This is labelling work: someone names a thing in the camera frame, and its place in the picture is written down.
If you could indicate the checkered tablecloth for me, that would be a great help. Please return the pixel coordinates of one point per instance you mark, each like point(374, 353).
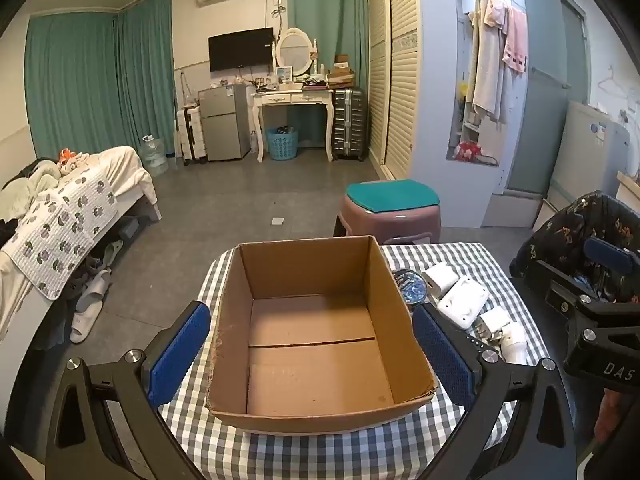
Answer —
point(320, 455)

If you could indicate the orange plush toy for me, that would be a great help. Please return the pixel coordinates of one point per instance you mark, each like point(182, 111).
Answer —
point(69, 157)

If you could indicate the bed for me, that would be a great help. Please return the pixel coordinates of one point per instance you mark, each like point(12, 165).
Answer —
point(135, 195)

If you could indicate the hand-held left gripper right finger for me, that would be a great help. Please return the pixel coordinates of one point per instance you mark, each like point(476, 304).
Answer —
point(445, 360)

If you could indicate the stack of cardboard boxes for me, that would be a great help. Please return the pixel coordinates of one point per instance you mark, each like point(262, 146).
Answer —
point(341, 72)

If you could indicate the pile of shoes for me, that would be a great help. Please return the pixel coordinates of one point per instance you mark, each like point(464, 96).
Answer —
point(100, 255)

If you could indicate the blue laundry basket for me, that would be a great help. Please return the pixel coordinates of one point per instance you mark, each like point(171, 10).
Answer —
point(281, 145)

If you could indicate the cream louvred wardrobe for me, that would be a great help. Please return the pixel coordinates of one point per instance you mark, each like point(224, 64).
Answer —
point(395, 85)

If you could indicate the beige hanging robe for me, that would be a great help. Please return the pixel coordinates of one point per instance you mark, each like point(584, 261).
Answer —
point(487, 70)

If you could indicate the frosted glass door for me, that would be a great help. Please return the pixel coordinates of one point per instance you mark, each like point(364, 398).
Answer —
point(547, 110)

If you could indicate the pink hanging towel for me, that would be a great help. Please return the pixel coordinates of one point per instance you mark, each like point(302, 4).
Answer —
point(516, 40)

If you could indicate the paper scrap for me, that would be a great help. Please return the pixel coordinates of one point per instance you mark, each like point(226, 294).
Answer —
point(277, 221)

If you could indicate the white washing machine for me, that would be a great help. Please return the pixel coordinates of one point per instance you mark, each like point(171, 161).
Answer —
point(585, 160)

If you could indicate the oval vanity mirror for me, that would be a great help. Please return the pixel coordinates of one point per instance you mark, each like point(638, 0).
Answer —
point(294, 50)

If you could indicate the white plastic housing with holes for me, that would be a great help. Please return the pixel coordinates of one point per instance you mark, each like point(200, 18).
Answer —
point(462, 302)

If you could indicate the pink plastic stool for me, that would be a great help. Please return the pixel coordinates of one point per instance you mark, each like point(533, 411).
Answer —
point(390, 225)

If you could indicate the narrow green curtain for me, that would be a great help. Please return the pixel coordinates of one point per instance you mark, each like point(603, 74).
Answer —
point(325, 5)

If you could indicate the pale green blanket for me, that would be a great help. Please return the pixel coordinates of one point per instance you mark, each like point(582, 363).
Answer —
point(25, 190)

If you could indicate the round blue tin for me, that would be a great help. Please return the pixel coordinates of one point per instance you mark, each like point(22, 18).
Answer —
point(410, 287)

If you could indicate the silver suitcase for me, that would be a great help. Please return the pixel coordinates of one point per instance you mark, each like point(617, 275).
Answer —
point(349, 125)

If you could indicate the cream blanket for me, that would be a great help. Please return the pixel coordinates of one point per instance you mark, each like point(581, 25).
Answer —
point(120, 170)

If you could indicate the wide green curtain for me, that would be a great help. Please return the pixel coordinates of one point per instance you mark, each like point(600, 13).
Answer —
point(90, 80)

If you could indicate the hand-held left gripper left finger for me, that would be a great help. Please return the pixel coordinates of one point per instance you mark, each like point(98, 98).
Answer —
point(181, 355)

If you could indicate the white slipper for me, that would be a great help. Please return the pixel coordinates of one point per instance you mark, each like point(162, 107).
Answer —
point(95, 287)
point(86, 320)

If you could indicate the white patterned quilt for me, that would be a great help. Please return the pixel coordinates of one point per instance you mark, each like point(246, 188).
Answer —
point(65, 225)

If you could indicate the cardboard box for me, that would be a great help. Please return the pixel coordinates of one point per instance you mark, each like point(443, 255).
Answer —
point(310, 350)

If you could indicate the white plug adapter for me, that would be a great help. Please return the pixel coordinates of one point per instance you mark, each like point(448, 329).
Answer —
point(492, 322)

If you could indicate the teal stool cushion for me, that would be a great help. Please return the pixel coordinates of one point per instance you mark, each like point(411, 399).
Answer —
point(392, 195)

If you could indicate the red patterned item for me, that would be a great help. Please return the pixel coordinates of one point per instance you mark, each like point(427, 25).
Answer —
point(466, 151)

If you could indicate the white vanity table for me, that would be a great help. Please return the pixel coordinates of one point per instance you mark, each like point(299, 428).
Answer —
point(292, 97)

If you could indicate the clear water jug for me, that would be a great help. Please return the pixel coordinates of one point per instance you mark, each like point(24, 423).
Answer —
point(152, 157)

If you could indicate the grey two-door fridge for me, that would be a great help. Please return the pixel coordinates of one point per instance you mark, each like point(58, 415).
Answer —
point(225, 120)

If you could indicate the black wall television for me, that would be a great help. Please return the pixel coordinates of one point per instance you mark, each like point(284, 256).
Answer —
point(241, 49)

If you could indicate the white suitcase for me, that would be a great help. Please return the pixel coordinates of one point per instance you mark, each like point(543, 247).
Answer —
point(191, 135)

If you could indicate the white cube charger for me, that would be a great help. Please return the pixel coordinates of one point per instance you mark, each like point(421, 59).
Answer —
point(440, 280)

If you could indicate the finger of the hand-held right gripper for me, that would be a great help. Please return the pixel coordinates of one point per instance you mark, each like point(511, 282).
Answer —
point(562, 295)
point(607, 255)

